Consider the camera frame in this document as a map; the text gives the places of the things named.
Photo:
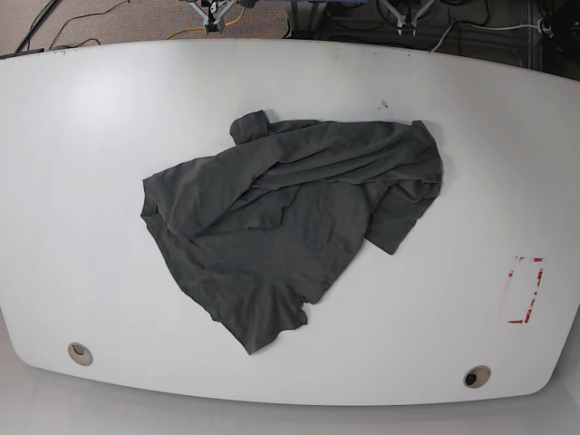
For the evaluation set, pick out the left table cable grommet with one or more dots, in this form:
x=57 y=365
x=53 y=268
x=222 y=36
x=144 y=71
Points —
x=80 y=354

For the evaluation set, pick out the right table cable grommet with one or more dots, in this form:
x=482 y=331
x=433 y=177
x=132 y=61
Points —
x=477 y=377

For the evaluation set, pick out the red tape rectangle marking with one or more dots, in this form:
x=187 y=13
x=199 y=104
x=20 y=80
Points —
x=523 y=283

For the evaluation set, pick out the dark grey t-shirt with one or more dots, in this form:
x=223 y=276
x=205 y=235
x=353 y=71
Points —
x=258 y=231

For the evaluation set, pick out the table cable grommet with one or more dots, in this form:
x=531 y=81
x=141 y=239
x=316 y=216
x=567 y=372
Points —
x=477 y=377
x=80 y=354

